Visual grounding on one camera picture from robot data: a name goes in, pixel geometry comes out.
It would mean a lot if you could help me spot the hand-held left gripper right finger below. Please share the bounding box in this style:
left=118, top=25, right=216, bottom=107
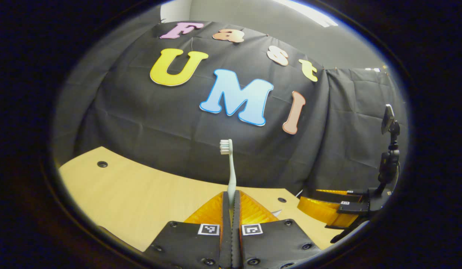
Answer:
left=232, top=190, right=322, bottom=269

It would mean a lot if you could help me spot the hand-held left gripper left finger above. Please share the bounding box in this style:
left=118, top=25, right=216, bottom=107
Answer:
left=142, top=191, right=232, bottom=269

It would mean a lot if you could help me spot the pale green toothbrush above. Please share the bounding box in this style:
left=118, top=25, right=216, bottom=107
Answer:
left=219, top=139, right=237, bottom=205

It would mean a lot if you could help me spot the light wooden desktop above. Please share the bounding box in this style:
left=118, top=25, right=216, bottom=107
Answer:
left=58, top=146, right=344, bottom=253

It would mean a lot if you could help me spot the black backdrop cloth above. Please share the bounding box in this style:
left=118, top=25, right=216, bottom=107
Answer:
left=52, top=21, right=409, bottom=202

